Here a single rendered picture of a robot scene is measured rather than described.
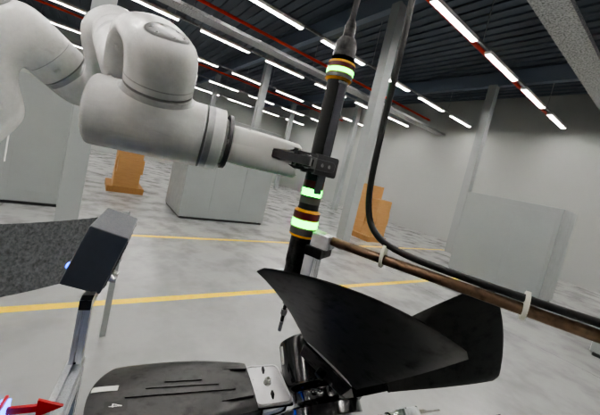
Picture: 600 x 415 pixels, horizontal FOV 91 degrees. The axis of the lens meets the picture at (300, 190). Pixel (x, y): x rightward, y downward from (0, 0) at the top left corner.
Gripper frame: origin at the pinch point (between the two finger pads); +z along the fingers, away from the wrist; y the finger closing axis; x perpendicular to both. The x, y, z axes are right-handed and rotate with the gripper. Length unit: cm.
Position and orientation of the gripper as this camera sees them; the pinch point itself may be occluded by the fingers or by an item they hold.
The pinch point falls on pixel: (319, 165)
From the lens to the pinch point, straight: 48.0
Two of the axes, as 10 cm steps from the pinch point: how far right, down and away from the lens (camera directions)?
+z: 8.9, 1.8, 4.1
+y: 3.9, 1.5, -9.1
